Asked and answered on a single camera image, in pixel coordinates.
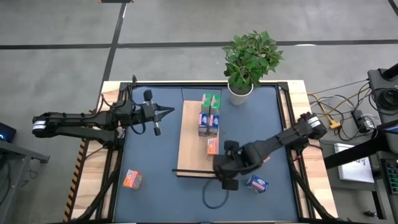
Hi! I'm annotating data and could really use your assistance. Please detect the green Apple Jacks cereal box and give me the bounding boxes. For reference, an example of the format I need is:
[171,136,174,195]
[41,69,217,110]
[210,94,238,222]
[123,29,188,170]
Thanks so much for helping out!
[201,93,213,114]
[210,94,221,116]

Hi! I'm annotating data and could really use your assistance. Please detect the grey metal cart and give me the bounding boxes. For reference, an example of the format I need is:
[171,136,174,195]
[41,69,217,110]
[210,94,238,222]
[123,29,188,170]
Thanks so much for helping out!
[0,139,50,215]

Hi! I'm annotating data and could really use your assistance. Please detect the yellow cable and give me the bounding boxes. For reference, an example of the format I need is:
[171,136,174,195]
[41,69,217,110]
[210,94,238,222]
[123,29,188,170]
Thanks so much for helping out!
[310,93,342,130]

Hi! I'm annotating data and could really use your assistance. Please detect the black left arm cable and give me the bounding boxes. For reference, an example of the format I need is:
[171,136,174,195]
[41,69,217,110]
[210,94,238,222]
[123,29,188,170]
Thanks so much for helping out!
[124,83,147,136]

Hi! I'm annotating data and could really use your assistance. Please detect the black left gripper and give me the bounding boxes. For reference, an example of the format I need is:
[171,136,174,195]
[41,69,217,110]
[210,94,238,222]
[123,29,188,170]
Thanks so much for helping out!
[136,89,175,137]

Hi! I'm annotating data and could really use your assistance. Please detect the black keyboard green keys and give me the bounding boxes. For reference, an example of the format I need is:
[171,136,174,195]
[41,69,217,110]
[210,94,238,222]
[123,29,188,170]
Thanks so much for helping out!
[384,157,398,196]

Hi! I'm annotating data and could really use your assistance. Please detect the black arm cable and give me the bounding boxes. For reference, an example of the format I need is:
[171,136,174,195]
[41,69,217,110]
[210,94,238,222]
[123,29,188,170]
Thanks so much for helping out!
[124,83,147,136]
[202,177,231,210]

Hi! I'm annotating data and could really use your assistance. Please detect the blue table mat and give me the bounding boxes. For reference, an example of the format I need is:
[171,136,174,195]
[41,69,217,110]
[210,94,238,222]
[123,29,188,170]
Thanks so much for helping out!
[113,85,299,222]

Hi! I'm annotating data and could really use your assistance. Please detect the black floor cable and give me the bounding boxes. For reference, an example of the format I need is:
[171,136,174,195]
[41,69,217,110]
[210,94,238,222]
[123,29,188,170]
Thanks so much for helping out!
[307,79,371,97]

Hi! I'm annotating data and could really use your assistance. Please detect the green plant white pot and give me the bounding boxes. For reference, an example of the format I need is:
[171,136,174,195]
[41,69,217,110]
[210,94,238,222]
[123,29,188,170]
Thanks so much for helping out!
[221,30,284,106]

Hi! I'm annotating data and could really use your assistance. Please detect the wooden board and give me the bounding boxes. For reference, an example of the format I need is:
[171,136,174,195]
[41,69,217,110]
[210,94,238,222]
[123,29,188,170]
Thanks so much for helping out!
[172,88,223,180]

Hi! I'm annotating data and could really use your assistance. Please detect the grey equipment stand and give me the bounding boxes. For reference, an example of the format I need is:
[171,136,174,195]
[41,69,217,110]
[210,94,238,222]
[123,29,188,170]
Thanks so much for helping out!
[368,63,398,125]

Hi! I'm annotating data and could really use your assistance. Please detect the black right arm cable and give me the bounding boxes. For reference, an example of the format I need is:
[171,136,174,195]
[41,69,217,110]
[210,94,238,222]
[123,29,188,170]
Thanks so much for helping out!
[202,177,231,210]

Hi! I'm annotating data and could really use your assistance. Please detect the orange black hazard strip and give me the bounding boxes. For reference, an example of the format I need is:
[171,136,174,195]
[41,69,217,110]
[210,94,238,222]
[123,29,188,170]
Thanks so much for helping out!
[63,136,90,222]

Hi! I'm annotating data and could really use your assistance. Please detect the black stand beam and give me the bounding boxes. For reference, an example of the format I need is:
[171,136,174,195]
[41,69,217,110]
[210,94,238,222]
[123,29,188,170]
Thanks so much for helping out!
[323,119,398,170]

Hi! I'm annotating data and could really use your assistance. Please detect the black power adapter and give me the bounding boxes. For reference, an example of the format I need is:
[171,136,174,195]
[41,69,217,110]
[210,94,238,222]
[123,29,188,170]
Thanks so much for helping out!
[351,109,373,133]

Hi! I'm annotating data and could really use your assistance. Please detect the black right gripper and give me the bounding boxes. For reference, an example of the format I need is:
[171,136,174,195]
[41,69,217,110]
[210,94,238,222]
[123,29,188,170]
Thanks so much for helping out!
[213,139,251,191]

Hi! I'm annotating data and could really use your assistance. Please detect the blue Frosted Flakes cereal box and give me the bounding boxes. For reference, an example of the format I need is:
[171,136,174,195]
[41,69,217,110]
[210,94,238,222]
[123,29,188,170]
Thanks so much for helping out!
[198,111,208,137]
[245,174,270,194]
[208,114,220,138]

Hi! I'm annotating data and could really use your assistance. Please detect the black cable coil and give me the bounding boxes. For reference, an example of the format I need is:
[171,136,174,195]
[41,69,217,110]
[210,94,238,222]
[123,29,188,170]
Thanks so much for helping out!
[373,88,398,111]

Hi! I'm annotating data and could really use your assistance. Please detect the white board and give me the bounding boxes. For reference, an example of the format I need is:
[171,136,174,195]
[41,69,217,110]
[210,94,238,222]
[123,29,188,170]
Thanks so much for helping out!
[333,142,376,184]

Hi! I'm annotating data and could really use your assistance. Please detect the dark device blue light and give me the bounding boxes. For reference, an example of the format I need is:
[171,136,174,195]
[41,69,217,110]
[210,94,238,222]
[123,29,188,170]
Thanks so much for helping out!
[0,122,17,143]

